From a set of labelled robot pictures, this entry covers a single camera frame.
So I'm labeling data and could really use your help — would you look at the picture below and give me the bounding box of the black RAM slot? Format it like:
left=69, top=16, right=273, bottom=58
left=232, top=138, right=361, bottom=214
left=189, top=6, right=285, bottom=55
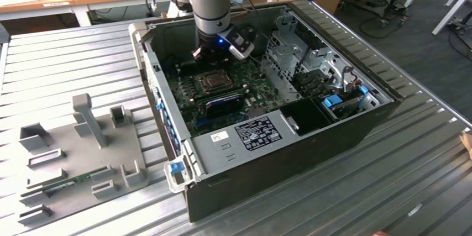
left=193, top=88, right=246, bottom=103

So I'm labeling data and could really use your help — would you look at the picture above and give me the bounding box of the blue expansion slot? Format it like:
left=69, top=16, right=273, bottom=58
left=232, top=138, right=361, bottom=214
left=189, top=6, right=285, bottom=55
left=197, top=117, right=226, bottom=128

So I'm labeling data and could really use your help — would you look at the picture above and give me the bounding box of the black PC case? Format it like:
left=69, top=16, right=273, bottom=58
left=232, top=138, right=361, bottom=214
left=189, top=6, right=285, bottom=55
left=128, top=0, right=406, bottom=223

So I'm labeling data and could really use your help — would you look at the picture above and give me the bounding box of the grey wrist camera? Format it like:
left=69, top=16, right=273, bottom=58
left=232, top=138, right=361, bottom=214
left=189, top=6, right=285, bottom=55
left=217, top=27, right=258, bottom=61

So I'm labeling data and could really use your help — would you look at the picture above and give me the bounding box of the white table frame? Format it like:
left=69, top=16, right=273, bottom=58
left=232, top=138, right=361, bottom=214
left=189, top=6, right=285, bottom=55
left=404, top=0, right=472, bottom=36

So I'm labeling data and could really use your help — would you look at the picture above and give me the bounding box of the white sticker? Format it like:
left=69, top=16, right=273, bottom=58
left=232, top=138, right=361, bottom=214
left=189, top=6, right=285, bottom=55
left=406, top=203, right=424, bottom=217

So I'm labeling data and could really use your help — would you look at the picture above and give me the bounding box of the green RAM stick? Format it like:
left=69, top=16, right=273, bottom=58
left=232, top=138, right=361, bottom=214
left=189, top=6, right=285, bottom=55
left=40, top=167, right=112, bottom=194

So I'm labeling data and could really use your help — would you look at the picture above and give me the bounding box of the grey parts rack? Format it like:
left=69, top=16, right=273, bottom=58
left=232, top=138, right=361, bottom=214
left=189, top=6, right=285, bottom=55
left=16, top=93, right=150, bottom=227

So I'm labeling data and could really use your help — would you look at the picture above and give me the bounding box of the blue case latch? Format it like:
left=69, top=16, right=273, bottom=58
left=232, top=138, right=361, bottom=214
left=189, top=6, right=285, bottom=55
left=168, top=160, right=185, bottom=176

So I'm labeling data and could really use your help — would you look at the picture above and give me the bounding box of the brown cardboard piece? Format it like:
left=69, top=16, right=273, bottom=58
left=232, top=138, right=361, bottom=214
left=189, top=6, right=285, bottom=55
left=460, top=130, right=472, bottom=161

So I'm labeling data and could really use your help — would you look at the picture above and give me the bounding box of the green motherboard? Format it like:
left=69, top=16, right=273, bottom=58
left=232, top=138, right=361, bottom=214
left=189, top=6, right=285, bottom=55
left=168, top=53, right=296, bottom=137

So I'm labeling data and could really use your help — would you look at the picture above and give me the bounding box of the grey chipset heatsink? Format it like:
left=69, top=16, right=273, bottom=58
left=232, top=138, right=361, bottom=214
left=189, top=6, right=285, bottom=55
left=245, top=108, right=268, bottom=119

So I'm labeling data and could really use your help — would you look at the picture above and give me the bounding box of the silver CPU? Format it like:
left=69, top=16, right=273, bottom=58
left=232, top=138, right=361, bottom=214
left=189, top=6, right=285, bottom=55
left=204, top=73, right=226, bottom=87

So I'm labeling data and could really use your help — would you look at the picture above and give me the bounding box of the blue disk carrier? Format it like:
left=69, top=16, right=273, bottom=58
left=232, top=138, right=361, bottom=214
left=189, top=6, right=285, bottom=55
left=320, top=94, right=369, bottom=120

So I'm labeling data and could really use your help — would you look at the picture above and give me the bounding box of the grey power supply unit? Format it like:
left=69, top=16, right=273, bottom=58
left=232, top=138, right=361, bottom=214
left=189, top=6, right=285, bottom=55
left=189, top=109, right=301, bottom=176

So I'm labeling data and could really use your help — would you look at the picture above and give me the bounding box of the CPU socket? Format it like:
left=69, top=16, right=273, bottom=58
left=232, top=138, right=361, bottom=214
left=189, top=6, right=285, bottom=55
left=196, top=69, right=234, bottom=95

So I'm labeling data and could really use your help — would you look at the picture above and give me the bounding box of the silver drive cage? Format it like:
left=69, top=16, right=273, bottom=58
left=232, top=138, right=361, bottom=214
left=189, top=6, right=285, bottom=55
left=261, top=8, right=386, bottom=111

